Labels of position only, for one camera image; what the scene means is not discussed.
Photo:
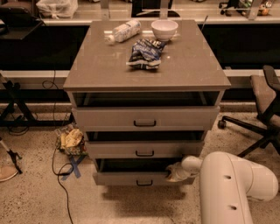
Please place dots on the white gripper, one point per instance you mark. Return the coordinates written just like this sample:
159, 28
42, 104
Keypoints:
189, 164

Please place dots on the grey bottom drawer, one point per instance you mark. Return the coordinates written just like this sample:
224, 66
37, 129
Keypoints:
136, 172

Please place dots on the grey drawer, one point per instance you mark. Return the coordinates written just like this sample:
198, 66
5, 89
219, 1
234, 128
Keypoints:
136, 172
145, 119
144, 149

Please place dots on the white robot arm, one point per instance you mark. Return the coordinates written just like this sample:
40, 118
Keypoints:
226, 185

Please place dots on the grey top drawer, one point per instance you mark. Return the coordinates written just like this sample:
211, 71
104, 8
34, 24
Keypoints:
145, 119

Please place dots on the grey drawer cabinet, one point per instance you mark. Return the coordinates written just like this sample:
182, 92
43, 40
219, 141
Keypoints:
189, 76

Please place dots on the grey middle drawer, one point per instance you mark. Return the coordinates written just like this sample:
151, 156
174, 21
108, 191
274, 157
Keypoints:
144, 149

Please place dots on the black office chair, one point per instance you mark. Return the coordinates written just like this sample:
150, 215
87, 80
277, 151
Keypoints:
266, 90

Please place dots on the blue tape cross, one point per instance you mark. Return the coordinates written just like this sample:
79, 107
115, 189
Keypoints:
74, 161

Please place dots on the blue crumpled chip bag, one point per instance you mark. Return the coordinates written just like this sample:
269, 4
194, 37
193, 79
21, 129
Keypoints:
146, 54

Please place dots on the colourful snack bag pile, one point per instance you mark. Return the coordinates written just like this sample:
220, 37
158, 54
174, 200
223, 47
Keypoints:
70, 140

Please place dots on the white bowl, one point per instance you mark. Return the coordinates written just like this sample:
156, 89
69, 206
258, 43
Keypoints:
164, 29

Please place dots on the clear plastic water bottle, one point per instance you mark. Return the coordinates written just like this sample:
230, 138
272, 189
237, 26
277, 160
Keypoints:
123, 32

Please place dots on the grabber stick tool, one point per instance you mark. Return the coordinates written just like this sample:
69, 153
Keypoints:
13, 155

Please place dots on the white plastic bag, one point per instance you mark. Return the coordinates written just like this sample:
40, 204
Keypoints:
57, 8

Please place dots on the black side table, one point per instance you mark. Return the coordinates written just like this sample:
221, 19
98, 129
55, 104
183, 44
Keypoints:
17, 22

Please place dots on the black stand frame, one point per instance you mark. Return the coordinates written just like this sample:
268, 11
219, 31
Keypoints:
15, 97

